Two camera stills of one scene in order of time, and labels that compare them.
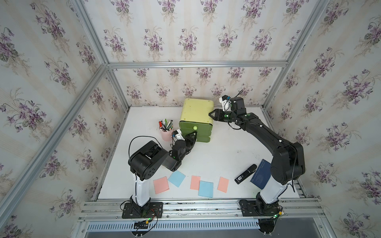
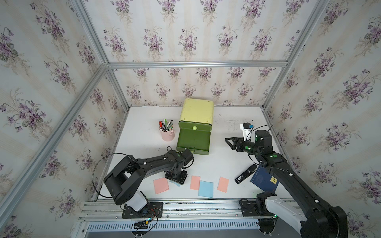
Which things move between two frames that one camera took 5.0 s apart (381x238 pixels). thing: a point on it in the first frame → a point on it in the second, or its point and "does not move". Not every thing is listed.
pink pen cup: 166,136 does not move
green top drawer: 195,126 does not move
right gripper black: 217,112 → 238,141
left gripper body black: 189,145 → 180,178
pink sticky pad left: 161,185 does not move
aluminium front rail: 302,209 does not move
